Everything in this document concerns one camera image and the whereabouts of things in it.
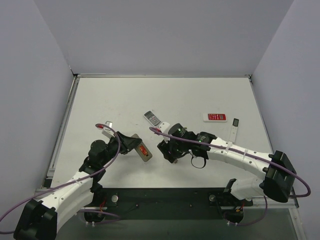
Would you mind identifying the red orange battery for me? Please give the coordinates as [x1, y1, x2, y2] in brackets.
[139, 144, 148, 156]

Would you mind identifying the beige remote control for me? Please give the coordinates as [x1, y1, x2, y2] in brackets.
[131, 133, 153, 163]

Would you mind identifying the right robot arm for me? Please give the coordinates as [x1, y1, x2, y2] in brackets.
[153, 123, 297, 203]

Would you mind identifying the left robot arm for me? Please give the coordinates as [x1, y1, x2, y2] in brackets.
[13, 131, 143, 240]

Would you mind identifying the grey white remote control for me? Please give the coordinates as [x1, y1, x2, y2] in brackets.
[143, 110, 163, 128]

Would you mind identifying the red white remote control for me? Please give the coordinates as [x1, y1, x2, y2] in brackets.
[202, 113, 227, 123]

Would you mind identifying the slim white remote control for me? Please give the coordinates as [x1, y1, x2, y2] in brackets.
[228, 118, 240, 144]

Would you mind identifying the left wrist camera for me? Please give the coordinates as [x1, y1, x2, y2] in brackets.
[101, 121, 114, 139]

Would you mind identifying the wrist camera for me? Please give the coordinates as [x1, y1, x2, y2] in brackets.
[157, 122, 171, 134]
[101, 121, 114, 139]

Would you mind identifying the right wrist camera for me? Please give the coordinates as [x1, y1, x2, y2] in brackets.
[157, 122, 171, 134]

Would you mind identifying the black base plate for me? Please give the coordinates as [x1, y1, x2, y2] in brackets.
[85, 187, 253, 221]

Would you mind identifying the aluminium frame rail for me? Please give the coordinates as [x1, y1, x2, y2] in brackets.
[32, 188, 299, 209]

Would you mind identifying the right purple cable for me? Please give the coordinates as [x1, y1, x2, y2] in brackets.
[149, 126, 312, 199]

